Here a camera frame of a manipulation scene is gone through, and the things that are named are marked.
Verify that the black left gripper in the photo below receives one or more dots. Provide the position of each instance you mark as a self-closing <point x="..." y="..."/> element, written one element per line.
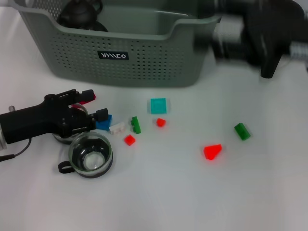
<point x="36" y="120"/>

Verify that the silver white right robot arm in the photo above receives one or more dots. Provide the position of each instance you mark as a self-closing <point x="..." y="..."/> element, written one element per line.
<point x="228" y="31"/>

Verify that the grey-green perforated storage bin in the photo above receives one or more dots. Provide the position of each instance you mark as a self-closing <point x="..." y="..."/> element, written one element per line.
<point x="144" y="67"/>

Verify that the dark red curved brick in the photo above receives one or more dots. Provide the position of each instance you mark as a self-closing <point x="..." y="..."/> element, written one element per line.
<point x="94" y="98"/>

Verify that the blue square brick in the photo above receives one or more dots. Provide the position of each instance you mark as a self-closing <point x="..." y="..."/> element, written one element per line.
<point x="104" y="125"/>

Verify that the small white brick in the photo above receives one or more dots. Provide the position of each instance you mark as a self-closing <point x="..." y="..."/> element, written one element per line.
<point x="118" y="128"/>

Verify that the green narrow studded brick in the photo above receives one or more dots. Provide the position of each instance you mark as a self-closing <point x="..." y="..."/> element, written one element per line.
<point x="136" y="125"/>

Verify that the small red square brick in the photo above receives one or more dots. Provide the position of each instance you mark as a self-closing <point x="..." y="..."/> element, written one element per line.
<point x="130" y="140"/>

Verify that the teal square brick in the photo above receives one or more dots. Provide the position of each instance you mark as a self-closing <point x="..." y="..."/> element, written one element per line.
<point x="158" y="106"/>

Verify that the small red sloped brick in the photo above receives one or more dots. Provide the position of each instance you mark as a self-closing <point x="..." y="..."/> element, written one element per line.
<point x="160" y="122"/>

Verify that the black clay teapot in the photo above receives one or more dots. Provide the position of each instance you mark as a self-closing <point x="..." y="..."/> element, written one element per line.
<point x="77" y="14"/>

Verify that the large red wedge brick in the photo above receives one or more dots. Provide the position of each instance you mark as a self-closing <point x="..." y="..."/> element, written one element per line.
<point x="211" y="151"/>

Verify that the green sloped brick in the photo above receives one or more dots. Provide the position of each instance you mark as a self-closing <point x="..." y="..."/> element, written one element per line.
<point x="242" y="132"/>

